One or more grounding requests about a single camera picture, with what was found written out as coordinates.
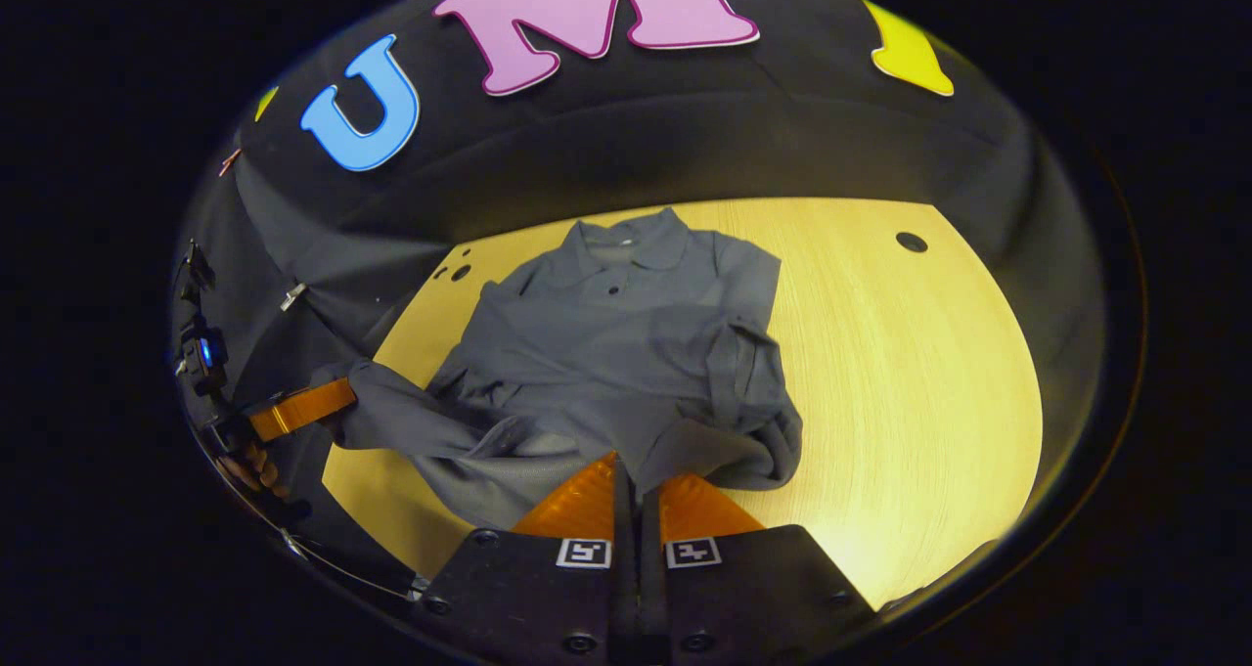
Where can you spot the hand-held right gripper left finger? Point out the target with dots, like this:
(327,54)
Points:
(587,598)

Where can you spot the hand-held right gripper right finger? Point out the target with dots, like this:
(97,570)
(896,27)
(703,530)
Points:
(724,598)

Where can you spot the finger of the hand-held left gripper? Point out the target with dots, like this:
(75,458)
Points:
(298,407)

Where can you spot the grey collared shirt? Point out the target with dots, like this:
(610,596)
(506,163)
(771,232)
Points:
(606,353)

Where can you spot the silver backdrop clip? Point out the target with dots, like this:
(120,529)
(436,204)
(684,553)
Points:
(291,296)

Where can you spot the red backdrop clip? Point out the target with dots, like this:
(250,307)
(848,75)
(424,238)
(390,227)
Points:
(228,162)

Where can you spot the black backdrop cloth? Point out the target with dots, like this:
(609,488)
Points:
(626,148)

